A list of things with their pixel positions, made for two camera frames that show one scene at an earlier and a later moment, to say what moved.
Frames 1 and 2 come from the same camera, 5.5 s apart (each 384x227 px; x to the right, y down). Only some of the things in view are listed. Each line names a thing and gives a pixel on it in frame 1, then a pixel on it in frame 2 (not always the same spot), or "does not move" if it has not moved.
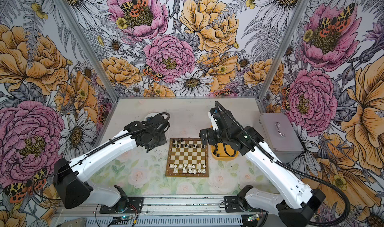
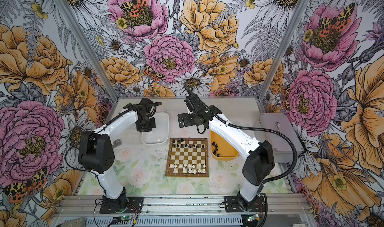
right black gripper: [210, 132] to [186, 122]
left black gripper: [162, 141] to [152, 126]
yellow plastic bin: [223, 152] does not move
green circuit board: [126, 217] does not move
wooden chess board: [187, 157] does not move
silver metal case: [280, 137] does not move
